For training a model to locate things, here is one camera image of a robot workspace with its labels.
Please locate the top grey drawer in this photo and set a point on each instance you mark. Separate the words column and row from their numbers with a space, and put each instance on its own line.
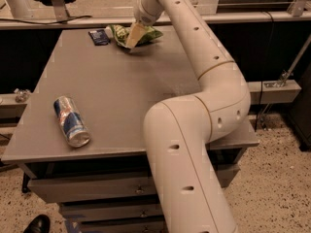
column 73, row 182

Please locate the diagonal metal strut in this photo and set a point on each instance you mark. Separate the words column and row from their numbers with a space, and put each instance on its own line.
column 281, row 82

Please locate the black shoe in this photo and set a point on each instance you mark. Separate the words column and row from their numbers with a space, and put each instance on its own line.
column 40, row 224

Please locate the white pipe top left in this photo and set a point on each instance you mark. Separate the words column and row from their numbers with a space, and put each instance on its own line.
column 20, row 9

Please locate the metal upright bracket left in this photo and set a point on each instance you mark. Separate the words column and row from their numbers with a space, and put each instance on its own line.
column 60, row 10

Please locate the bottom grey drawer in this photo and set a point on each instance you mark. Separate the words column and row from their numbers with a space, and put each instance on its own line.
column 132, row 225

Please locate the grey drawer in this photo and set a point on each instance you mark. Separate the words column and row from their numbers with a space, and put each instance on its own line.
column 105, row 212
column 132, row 225
column 73, row 182

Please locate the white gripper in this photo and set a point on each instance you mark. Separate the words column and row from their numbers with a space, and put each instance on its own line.
column 145, row 17

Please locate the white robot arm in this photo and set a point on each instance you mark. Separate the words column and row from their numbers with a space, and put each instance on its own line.
column 177, row 130

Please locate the middle grey drawer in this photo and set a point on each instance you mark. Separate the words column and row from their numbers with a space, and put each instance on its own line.
column 105, row 212

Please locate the green jalapeno chip bag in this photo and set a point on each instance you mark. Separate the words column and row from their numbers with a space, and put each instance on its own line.
column 120, row 34

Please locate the blue silver energy drink can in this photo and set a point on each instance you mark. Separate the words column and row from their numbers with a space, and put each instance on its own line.
column 71, row 122

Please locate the small crumpled clear object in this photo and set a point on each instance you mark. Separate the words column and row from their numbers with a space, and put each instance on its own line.
column 22, row 95

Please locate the blue rxbar blueberry bar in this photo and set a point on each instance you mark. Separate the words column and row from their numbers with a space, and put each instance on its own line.
column 99, row 37

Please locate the horizontal metal rail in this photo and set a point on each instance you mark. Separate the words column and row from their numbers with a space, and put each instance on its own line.
column 94, row 22

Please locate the grey drawer cabinet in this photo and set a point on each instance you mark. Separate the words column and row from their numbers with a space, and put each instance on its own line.
column 113, row 91

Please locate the low grey ledge beam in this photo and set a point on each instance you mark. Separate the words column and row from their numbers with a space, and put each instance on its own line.
column 261, row 95

